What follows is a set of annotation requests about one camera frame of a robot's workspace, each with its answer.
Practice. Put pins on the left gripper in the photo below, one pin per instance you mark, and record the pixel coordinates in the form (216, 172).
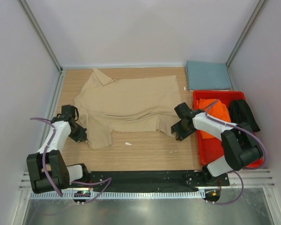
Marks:
(82, 136)

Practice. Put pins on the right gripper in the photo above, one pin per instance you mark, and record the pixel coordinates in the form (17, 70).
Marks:
(181, 135)

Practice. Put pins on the beige t shirt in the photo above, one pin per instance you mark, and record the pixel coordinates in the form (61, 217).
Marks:
(127, 105)

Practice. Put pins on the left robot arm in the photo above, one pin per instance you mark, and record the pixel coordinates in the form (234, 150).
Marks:
(47, 169)

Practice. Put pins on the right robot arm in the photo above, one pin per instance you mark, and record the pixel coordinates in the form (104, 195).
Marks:
(240, 145)

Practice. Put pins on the red plastic bin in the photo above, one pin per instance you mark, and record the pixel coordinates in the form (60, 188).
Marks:
(210, 148)

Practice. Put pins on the orange t shirt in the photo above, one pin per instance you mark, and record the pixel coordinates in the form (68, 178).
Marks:
(219, 110)

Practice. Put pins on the folded blue t shirt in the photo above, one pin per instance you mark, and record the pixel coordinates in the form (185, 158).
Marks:
(207, 76)

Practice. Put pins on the black t shirt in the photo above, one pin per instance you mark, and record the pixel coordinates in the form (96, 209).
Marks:
(240, 111)

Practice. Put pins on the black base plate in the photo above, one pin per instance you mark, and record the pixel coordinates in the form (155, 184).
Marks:
(191, 178)

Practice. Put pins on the slotted cable duct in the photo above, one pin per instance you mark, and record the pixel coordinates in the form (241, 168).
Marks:
(83, 195)

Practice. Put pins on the aluminium front rail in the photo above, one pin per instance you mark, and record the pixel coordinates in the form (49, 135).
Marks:
(259, 178)

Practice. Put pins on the left aluminium frame post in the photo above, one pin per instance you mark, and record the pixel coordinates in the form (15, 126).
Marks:
(33, 21)

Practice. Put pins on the aluminium frame post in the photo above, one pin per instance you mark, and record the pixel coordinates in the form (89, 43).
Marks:
(33, 21)
(246, 31)

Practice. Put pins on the right aluminium frame post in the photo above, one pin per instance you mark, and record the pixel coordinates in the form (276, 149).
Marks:
(246, 31)

